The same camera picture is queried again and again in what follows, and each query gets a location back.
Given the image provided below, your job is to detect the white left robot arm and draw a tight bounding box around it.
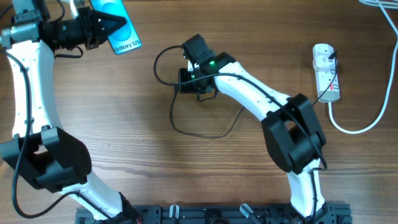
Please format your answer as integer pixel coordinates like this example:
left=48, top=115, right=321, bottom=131
left=1, top=0, right=136, bottom=223

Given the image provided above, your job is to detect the white charger plug adapter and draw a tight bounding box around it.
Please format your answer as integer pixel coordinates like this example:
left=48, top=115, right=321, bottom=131
left=313, top=55, right=336, bottom=72

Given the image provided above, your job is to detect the black USB charging cable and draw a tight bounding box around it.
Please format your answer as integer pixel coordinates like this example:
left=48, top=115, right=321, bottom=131
left=169, top=50, right=340, bottom=139

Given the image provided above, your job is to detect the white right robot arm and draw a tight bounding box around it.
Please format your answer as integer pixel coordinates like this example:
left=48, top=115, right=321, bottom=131
left=181, top=34, right=326, bottom=222

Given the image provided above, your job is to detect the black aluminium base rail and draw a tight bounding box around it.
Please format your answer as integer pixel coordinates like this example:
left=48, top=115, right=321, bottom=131
left=75, top=203, right=352, bottom=224

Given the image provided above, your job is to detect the Galaxy S25 smartphone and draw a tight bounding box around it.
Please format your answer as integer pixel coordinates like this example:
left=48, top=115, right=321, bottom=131
left=89, top=0, right=142, bottom=55

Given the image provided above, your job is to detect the white power strip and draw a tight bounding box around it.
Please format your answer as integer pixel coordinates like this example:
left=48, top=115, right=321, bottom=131
left=313, top=44, right=340, bottom=103

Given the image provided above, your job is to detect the white power strip cord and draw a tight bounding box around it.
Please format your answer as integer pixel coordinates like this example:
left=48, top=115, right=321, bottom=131
left=328, top=0, right=398, bottom=135

